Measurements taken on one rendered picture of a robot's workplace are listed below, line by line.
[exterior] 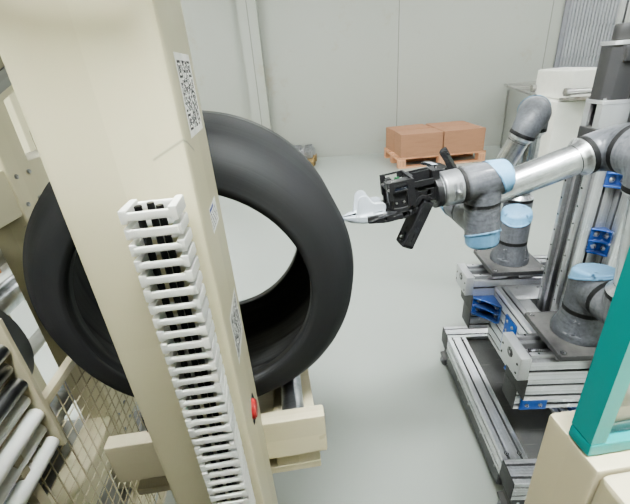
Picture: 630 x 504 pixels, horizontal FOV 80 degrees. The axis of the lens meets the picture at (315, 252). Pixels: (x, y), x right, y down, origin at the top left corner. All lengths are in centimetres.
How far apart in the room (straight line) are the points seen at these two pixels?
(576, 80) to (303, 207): 552
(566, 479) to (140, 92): 46
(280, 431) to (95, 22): 66
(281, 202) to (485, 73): 711
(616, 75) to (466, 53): 611
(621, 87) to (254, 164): 113
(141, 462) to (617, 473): 72
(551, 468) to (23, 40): 54
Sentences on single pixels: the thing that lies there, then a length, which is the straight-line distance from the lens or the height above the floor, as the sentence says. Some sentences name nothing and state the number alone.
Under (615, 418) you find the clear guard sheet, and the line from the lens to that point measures 33.
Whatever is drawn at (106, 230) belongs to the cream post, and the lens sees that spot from 42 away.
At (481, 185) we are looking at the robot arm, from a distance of 85.
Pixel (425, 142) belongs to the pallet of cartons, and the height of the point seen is 37.
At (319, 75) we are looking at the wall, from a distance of 710.
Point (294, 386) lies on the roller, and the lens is 85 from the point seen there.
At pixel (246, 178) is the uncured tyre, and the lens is 58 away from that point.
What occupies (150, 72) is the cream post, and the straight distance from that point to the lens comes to 37.
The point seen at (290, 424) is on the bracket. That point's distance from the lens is 76.
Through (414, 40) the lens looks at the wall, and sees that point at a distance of 725.
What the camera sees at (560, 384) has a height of 55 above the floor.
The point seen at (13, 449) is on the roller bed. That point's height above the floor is 100.
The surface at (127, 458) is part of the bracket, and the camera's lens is 85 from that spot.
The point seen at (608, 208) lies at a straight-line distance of 152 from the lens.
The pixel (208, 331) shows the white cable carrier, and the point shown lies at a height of 129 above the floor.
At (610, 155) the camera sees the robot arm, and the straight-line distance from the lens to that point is 112.
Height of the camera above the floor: 153
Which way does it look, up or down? 26 degrees down
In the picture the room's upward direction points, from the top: 5 degrees counter-clockwise
